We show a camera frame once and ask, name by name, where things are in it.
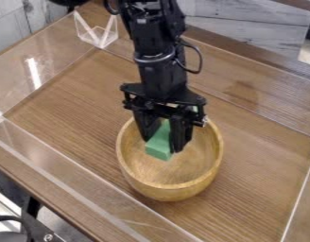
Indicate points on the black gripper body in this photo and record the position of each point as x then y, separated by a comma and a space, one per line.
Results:
162, 92

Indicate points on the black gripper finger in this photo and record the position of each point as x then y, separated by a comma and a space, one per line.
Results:
148, 123
182, 132

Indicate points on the green rectangular block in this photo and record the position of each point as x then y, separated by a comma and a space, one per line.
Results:
158, 147

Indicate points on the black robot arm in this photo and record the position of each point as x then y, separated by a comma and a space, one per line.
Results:
155, 23

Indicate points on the brown wooden bowl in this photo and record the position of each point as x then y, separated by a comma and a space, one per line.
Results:
179, 178

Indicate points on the clear acrylic tray walls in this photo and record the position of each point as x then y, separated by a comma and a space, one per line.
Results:
62, 115

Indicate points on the black table leg bracket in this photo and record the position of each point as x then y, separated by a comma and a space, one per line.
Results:
42, 233

